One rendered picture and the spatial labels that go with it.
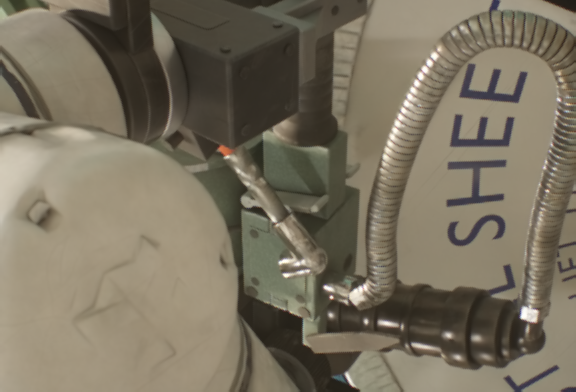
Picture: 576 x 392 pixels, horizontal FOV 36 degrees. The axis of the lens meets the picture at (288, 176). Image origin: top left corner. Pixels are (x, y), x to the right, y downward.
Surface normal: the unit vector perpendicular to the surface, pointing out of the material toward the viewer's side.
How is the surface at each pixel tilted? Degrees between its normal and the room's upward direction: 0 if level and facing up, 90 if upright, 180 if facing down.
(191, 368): 135
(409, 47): 90
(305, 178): 58
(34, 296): 129
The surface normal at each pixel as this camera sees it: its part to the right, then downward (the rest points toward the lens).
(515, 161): 0.05, 0.49
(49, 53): 0.38, -0.54
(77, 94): 0.65, -0.12
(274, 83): 0.76, 0.36
